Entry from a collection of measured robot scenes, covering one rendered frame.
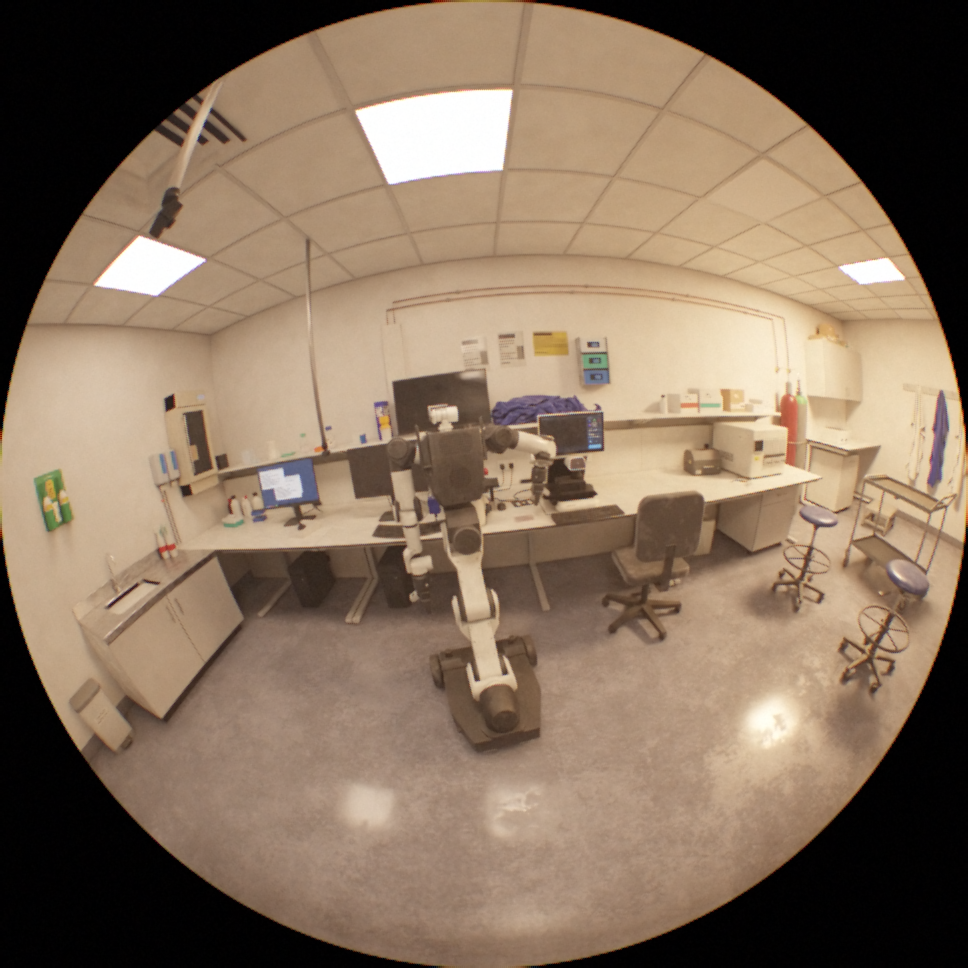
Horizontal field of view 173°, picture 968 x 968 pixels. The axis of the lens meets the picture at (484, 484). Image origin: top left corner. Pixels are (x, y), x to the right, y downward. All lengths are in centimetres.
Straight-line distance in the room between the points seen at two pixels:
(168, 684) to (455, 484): 229
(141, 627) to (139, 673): 29
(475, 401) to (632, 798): 254
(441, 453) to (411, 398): 129
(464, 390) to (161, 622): 272
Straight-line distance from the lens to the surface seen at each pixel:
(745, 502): 326
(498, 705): 138
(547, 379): 270
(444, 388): 240
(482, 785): 160
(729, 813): 171
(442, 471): 121
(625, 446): 283
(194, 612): 266
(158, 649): 250
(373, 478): 219
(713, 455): 298
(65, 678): 291
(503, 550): 284
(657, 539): 173
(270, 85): 144
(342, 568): 323
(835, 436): 491
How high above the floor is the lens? 150
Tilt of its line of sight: 16 degrees down
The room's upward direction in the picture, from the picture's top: 6 degrees counter-clockwise
